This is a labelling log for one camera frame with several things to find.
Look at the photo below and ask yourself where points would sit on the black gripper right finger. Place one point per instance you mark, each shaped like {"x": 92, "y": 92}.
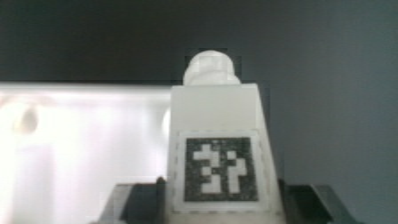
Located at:
{"x": 314, "y": 205}

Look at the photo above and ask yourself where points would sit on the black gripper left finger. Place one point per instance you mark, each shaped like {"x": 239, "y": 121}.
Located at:
{"x": 136, "y": 204}

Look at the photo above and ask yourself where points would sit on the white leg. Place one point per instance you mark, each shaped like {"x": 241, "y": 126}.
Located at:
{"x": 223, "y": 188}

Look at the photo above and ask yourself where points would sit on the white square table top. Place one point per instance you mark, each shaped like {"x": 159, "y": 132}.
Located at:
{"x": 83, "y": 141}

